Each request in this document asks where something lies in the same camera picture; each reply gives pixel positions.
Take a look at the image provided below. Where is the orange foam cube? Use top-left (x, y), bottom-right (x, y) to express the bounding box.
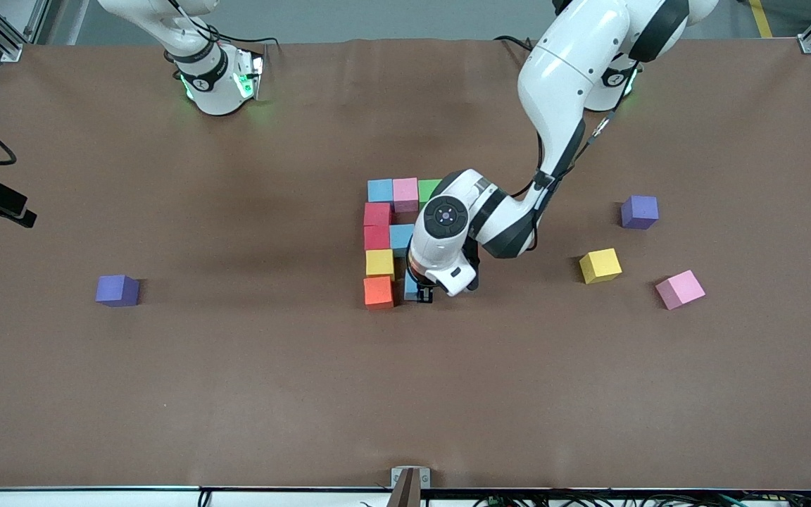
top-left (363, 276), bottom-right (394, 310)

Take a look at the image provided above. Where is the yellow foam cube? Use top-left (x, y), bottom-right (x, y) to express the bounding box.
top-left (365, 249), bottom-right (396, 280)
top-left (579, 248), bottom-right (622, 285)

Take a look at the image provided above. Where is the pink foam cube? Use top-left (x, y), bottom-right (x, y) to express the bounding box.
top-left (655, 270), bottom-right (706, 311)
top-left (392, 177), bottom-right (420, 213)

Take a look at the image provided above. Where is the right arm base connector plate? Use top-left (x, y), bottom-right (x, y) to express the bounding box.
top-left (233, 48), bottom-right (265, 101)

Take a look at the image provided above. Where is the purple foam cube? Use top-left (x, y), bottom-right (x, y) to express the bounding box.
top-left (620, 195), bottom-right (660, 230)
top-left (95, 275), bottom-right (140, 308)

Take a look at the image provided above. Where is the brown table mat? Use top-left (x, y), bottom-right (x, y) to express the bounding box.
top-left (0, 35), bottom-right (811, 490)

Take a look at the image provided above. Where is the black left base cable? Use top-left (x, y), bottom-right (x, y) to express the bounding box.
top-left (493, 34), bottom-right (536, 54)

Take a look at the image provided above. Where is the black base cable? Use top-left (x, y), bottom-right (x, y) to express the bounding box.
top-left (493, 34), bottom-right (536, 54)
top-left (166, 0), bottom-right (279, 54)

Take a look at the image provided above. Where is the black cable bundle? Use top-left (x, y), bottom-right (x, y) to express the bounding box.
top-left (360, 483), bottom-right (811, 507)

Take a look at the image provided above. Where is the black right base cable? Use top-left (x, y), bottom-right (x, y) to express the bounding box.
top-left (166, 0), bottom-right (279, 54)

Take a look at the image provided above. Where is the white table edge rail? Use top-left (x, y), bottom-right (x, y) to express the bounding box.
top-left (0, 488), bottom-right (811, 507)

